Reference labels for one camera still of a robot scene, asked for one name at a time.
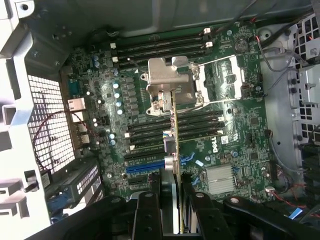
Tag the open metal socket cover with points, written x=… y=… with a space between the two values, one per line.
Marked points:
x=237 y=75

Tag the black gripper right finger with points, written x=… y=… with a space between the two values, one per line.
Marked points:
x=207 y=220

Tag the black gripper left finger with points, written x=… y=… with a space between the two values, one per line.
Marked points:
x=147 y=220

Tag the silver disk bay cage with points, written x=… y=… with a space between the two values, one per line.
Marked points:
x=307 y=82

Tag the silver chipset heatsink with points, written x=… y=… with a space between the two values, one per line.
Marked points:
x=221 y=176

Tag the round coin cell battery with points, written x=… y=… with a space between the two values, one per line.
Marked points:
x=241 y=45

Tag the open black PC case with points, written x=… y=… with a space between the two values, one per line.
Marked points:
x=15 y=82

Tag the green Dell motherboard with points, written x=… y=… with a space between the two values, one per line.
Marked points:
x=250 y=140

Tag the CPU socket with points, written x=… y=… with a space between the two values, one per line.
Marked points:
x=200 y=96

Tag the blue expansion slot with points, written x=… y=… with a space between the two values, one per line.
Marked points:
x=142 y=169

